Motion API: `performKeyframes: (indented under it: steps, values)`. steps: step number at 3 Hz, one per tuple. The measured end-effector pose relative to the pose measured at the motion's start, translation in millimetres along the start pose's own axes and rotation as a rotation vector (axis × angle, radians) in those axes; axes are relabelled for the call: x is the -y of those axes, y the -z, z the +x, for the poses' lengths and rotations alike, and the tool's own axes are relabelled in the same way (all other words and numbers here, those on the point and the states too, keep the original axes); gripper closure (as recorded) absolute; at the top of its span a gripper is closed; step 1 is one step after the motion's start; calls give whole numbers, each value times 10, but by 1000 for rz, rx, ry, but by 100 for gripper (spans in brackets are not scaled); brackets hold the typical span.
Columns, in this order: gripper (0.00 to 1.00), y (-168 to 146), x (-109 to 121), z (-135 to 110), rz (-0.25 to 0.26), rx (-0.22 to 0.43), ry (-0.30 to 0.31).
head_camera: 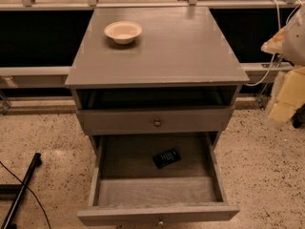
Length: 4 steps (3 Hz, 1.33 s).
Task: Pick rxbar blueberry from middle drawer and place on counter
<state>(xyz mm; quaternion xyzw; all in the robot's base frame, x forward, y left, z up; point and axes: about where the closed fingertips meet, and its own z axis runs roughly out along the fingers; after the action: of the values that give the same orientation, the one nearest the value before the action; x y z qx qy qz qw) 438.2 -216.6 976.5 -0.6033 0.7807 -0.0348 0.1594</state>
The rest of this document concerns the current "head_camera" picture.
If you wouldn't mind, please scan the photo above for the white cable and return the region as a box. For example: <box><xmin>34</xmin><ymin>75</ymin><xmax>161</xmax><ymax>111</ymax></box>
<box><xmin>244</xmin><ymin>0</ymin><xmax>304</xmax><ymax>88</ymax></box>

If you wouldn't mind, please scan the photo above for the grey wooden cabinet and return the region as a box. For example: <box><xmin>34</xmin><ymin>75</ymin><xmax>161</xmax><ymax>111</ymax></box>
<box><xmin>65</xmin><ymin>6</ymin><xmax>250</xmax><ymax>155</ymax></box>

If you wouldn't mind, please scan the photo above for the open grey middle drawer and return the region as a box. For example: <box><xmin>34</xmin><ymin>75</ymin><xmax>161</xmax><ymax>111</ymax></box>
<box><xmin>78</xmin><ymin>133</ymin><xmax>239</xmax><ymax>226</ymax></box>

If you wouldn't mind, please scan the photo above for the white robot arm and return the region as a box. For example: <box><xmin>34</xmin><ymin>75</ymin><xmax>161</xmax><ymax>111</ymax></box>
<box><xmin>261</xmin><ymin>6</ymin><xmax>305</xmax><ymax>123</ymax></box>

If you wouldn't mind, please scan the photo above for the white paper bowl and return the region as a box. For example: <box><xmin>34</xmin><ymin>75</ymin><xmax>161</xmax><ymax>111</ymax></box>
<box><xmin>104</xmin><ymin>21</ymin><xmax>142</xmax><ymax>45</ymax></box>

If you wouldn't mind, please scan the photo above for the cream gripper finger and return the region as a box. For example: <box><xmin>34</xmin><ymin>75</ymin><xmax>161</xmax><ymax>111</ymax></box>
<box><xmin>261</xmin><ymin>27</ymin><xmax>286</xmax><ymax>53</ymax></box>
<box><xmin>267</xmin><ymin>66</ymin><xmax>305</xmax><ymax>123</ymax></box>

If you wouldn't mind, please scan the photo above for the black metal stand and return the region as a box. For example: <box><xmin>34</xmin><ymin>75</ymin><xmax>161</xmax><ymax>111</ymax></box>
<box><xmin>1</xmin><ymin>153</ymin><xmax>42</xmax><ymax>229</ymax></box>

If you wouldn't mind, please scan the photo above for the metal railing frame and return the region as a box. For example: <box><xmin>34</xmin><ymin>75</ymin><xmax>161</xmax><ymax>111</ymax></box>
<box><xmin>0</xmin><ymin>0</ymin><xmax>305</xmax><ymax>116</ymax></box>

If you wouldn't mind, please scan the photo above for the thin black cable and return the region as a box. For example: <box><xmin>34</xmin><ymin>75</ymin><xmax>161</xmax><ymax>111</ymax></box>
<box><xmin>0</xmin><ymin>160</ymin><xmax>52</xmax><ymax>229</ymax></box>

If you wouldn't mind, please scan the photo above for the dark rxbar blueberry wrapper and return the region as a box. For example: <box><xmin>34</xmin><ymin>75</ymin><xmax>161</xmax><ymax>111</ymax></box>
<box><xmin>152</xmin><ymin>149</ymin><xmax>181</xmax><ymax>169</ymax></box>

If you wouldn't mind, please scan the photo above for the dark cart at right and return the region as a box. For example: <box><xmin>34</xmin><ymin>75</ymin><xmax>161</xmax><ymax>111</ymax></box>
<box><xmin>293</xmin><ymin>104</ymin><xmax>305</xmax><ymax>128</ymax></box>

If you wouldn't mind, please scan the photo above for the brass top drawer knob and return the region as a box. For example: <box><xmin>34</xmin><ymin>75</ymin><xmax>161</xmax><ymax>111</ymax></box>
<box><xmin>153</xmin><ymin>118</ymin><xmax>162</xmax><ymax>127</ymax></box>

